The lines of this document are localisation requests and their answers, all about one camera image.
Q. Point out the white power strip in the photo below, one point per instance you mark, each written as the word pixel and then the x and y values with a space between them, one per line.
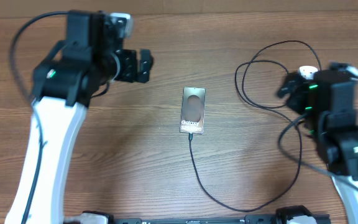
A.
pixel 306 71

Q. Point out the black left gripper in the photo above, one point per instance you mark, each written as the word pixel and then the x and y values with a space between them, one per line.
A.
pixel 128 73

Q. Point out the Galaxy smartphone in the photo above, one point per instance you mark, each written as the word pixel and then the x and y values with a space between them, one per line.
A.
pixel 192 110

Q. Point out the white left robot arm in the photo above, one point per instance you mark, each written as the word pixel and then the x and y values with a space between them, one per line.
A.
pixel 77 69

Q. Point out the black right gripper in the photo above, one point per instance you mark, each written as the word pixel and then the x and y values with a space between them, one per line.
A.
pixel 294 101

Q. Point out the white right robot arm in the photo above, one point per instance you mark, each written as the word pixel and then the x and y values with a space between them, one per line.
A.
pixel 324 99

